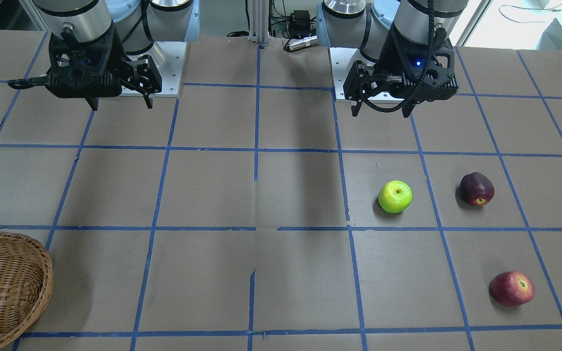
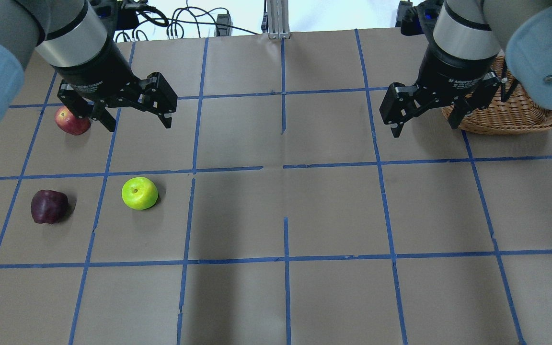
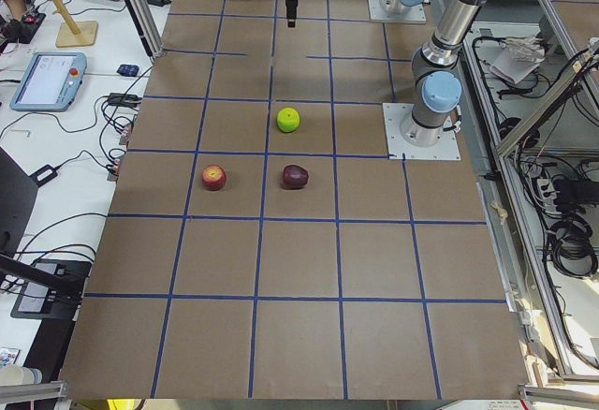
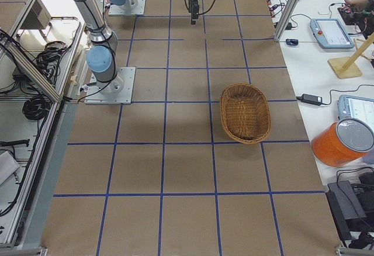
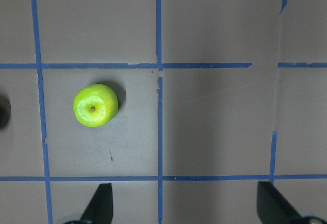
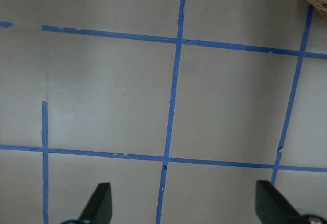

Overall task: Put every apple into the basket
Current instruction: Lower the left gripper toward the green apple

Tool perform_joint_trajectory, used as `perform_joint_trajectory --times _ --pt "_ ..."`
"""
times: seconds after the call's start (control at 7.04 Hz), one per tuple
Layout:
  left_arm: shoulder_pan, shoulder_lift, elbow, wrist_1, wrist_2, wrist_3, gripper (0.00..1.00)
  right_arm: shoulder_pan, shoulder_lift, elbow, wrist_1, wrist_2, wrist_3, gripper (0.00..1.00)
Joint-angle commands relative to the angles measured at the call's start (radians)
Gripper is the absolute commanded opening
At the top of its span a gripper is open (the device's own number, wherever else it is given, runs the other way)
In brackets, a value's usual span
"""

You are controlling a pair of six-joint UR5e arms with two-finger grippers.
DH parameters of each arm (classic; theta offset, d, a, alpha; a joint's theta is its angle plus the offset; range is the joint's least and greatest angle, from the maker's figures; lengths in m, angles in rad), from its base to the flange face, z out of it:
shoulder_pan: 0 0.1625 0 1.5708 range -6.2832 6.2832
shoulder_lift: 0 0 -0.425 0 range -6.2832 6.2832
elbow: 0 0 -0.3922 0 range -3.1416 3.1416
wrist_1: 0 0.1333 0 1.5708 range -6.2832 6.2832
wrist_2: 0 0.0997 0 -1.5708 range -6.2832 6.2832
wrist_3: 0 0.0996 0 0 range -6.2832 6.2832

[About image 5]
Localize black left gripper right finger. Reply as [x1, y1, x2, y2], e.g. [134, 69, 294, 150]
[256, 181, 302, 223]

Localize green apple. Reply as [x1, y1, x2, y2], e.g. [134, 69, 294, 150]
[73, 84, 119, 127]

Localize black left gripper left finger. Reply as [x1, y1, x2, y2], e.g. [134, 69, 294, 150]
[80, 183, 113, 224]

